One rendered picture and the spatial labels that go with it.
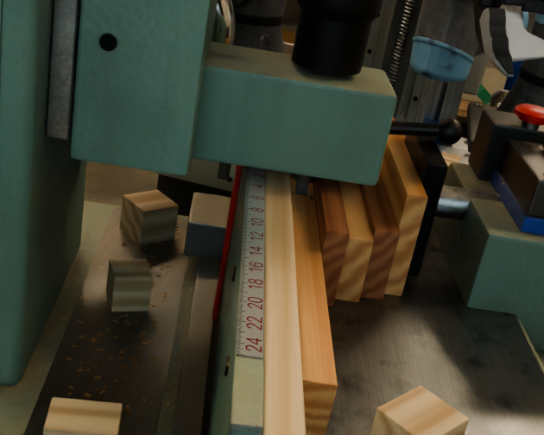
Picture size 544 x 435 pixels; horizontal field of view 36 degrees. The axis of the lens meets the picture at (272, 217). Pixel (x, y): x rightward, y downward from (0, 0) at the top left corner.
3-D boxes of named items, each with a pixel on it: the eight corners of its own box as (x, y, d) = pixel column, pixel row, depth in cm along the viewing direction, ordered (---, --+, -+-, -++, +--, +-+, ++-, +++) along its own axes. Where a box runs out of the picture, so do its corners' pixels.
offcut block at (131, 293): (142, 291, 74) (146, 258, 73) (148, 311, 71) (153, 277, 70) (105, 292, 73) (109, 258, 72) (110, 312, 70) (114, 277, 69)
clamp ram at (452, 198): (496, 289, 63) (532, 179, 59) (398, 274, 62) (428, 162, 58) (470, 235, 71) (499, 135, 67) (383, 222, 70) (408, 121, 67)
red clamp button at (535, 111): (556, 129, 64) (560, 116, 64) (518, 123, 64) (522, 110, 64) (544, 116, 67) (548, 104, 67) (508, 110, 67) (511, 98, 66)
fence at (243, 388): (244, 521, 38) (263, 427, 36) (209, 517, 38) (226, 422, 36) (258, 112, 93) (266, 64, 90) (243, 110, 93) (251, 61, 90)
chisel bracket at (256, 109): (372, 207, 61) (400, 96, 58) (181, 178, 60) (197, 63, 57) (362, 169, 68) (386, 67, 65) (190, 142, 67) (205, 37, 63)
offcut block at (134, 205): (153, 223, 87) (157, 189, 85) (174, 239, 84) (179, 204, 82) (118, 229, 84) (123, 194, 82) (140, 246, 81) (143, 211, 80)
